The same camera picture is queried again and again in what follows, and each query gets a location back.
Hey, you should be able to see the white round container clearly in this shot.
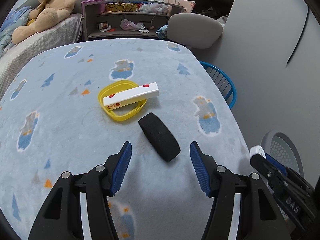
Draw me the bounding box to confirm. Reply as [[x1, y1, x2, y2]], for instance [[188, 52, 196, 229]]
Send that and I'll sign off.
[[249, 145, 266, 159]]

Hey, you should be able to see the black foam ring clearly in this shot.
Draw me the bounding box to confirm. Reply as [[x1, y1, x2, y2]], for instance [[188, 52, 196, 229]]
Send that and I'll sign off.
[[138, 112, 181, 163]]

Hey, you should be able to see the yellow plastic ring lid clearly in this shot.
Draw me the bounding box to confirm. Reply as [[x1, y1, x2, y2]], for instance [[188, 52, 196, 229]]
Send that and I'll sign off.
[[98, 80, 147, 121]]

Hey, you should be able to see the white playing card box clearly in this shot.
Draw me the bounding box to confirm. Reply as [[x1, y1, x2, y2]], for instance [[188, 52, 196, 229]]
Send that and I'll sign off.
[[103, 82, 159, 111]]

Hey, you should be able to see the grey perforated trash bin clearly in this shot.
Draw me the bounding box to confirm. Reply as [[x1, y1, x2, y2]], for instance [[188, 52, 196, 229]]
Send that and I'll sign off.
[[261, 129, 304, 178]]

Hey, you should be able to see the blue patterned fleece blanket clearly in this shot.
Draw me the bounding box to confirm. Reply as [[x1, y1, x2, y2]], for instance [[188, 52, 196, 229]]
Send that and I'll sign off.
[[1, 39, 252, 239]]

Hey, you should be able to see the blue metal kids chair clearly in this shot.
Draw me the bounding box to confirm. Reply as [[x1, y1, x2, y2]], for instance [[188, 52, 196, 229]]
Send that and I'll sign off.
[[200, 61, 237, 109]]

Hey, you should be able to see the pink striped bed mattress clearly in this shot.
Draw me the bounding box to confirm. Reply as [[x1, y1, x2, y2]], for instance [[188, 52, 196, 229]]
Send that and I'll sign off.
[[1, 14, 82, 96]]

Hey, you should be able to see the grey office chair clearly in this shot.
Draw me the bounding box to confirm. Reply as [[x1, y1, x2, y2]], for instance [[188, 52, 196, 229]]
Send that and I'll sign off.
[[167, 13, 223, 49]]

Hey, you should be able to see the pink plastic bag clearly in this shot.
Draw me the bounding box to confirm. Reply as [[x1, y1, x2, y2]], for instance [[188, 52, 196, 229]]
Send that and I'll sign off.
[[120, 19, 145, 31]]

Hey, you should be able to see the dark grey desk shelf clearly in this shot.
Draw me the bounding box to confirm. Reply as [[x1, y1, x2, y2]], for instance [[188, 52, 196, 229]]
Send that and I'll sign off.
[[82, 0, 184, 41]]

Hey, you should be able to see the blue quilt pillow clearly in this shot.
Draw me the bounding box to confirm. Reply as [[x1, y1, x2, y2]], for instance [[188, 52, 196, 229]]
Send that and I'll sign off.
[[1, 7, 32, 57]]

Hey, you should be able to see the purple storage box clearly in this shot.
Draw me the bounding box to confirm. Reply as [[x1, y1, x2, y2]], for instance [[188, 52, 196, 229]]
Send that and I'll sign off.
[[81, 0, 108, 14]]

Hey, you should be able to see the large beige teddy bear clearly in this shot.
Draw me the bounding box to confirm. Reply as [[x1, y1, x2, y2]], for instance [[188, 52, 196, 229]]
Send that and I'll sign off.
[[12, 0, 77, 44]]

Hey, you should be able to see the yellow gold snack bag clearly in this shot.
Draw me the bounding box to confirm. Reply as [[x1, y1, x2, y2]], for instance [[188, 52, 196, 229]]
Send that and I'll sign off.
[[105, 3, 139, 12]]

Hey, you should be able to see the white plastic bag on desk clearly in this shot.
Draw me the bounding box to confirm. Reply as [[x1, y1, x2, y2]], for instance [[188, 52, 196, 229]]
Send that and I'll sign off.
[[139, 3, 168, 15]]

